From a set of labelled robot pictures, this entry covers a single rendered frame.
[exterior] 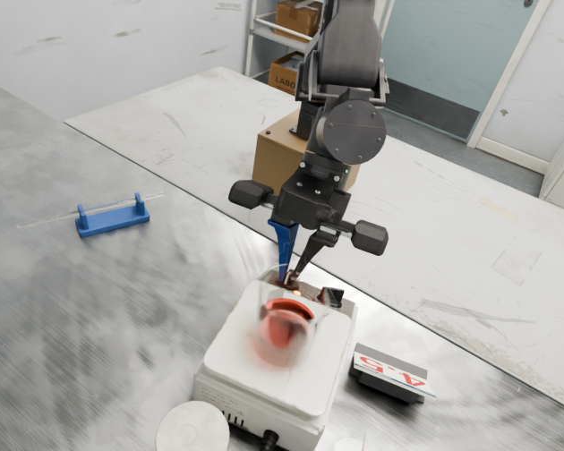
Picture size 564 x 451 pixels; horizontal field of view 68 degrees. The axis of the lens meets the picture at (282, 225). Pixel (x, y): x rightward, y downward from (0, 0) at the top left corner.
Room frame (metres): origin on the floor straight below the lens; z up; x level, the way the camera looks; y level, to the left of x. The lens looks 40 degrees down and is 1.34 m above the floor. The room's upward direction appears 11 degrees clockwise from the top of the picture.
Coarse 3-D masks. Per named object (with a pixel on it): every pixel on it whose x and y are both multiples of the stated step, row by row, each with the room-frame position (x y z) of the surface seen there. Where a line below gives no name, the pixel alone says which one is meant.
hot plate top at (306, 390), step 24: (240, 312) 0.27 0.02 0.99; (336, 312) 0.29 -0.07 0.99; (216, 336) 0.23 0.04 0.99; (240, 336) 0.24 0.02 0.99; (336, 336) 0.26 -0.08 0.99; (216, 360) 0.21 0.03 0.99; (240, 360) 0.21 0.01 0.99; (312, 360) 0.23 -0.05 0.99; (336, 360) 0.23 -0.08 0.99; (240, 384) 0.19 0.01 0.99; (264, 384) 0.19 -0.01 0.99; (288, 384) 0.20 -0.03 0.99; (312, 384) 0.20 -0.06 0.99; (288, 408) 0.18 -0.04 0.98; (312, 408) 0.18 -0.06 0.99
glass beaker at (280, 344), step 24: (288, 264) 0.27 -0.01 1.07; (264, 288) 0.25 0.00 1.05; (288, 288) 0.27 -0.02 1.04; (312, 288) 0.26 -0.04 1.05; (264, 312) 0.22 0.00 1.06; (312, 312) 0.26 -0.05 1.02; (264, 336) 0.21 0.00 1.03; (288, 336) 0.21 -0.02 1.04; (312, 336) 0.22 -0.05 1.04; (264, 360) 0.21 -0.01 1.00; (288, 360) 0.21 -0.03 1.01
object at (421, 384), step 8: (360, 360) 0.28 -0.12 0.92; (368, 360) 0.29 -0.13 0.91; (376, 368) 0.27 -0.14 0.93; (384, 368) 0.28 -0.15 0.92; (392, 368) 0.29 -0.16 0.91; (392, 376) 0.26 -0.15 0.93; (400, 376) 0.27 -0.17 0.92; (408, 376) 0.28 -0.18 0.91; (408, 384) 0.26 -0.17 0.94; (416, 384) 0.26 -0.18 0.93; (424, 384) 0.27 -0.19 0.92
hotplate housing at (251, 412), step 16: (352, 320) 0.30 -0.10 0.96; (352, 336) 0.28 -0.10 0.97; (208, 384) 0.20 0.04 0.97; (224, 384) 0.20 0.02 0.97; (336, 384) 0.22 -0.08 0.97; (208, 400) 0.19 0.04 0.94; (224, 400) 0.19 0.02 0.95; (240, 400) 0.19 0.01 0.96; (256, 400) 0.19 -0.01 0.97; (240, 416) 0.19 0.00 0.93; (256, 416) 0.18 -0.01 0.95; (272, 416) 0.18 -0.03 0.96; (288, 416) 0.18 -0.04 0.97; (256, 432) 0.18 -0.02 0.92; (272, 432) 0.18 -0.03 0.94; (288, 432) 0.18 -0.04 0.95; (304, 432) 0.17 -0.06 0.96; (320, 432) 0.17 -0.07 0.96; (272, 448) 0.16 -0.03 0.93; (288, 448) 0.17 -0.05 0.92; (304, 448) 0.17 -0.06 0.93
